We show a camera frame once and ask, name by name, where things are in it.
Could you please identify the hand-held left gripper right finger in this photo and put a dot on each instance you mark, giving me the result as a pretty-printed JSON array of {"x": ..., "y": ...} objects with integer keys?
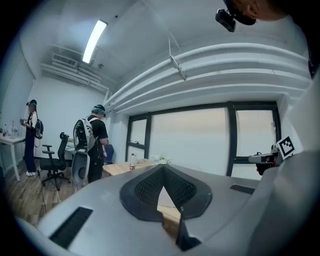
[{"x": 220, "y": 212}]

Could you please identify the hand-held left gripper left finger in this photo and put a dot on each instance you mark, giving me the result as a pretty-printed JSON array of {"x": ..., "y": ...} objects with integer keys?
[{"x": 100, "y": 225}]

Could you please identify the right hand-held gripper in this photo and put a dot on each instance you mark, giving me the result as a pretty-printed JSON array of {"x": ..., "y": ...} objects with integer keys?
[{"x": 285, "y": 148}]

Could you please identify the white flowers bouquet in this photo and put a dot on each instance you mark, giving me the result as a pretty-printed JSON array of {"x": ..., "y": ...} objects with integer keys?
[{"x": 162, "y": 158}]

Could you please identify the grey shell seat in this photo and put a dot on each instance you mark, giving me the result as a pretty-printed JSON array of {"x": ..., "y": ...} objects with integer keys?
[{"x": 80, "y": 170}]

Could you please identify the red cap plastic bottle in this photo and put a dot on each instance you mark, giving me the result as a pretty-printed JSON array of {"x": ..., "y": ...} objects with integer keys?
[{"x": 132, "y": 163}]

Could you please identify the blue chair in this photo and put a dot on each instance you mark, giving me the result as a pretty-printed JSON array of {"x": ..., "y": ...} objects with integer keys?
[{"x": 109, "y": 153}]

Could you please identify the black office chair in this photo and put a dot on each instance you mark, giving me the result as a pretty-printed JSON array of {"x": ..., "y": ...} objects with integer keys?
[{"x": 53, "y": 163}]

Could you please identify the white ceiling pipes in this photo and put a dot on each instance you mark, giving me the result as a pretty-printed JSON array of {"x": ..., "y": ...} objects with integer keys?
[{"x": 212, "y": 70}]

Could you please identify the white side table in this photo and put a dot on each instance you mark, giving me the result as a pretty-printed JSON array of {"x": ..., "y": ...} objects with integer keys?
[{"x": 11, "y": 141}]

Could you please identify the person's head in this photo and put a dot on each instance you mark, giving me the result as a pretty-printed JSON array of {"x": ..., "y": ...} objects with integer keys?
[{"x": 252, "y": 7}]

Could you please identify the white air vent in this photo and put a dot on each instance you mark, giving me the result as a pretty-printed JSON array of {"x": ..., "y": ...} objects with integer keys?
[{"x": 63, "y": 60}]

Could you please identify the long ceiling light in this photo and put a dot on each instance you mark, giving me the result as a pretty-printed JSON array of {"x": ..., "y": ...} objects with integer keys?
[{"x": 94, "y": 42}]

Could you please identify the black window frame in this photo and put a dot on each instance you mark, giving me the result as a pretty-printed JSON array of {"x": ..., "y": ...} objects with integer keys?
[
  {"x": 232, "y": 140},
  {"x": 130, "y": 140}
]

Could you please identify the black head camera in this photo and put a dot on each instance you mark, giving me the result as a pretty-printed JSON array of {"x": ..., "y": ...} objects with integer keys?
[{"x": 226, "y": 20}]

